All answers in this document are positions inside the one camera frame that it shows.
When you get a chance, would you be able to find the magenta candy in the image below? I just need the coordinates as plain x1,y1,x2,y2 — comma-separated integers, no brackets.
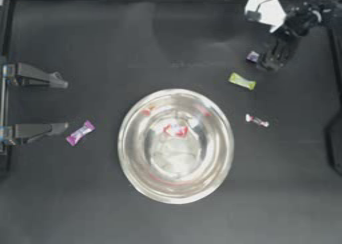
65,119,96,147

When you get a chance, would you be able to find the black white red candy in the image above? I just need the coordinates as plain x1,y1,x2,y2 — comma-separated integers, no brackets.
244,113,270,128

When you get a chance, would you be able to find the green candy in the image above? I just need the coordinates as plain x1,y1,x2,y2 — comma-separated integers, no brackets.
228,72,258,91

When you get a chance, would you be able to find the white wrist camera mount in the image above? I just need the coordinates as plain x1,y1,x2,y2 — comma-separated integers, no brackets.
243,0,288,34

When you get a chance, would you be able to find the steel bowl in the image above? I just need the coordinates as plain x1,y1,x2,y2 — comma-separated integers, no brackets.
116,88,235,205

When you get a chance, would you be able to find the purple candy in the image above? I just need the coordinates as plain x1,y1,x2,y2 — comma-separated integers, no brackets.
246,51,262,63

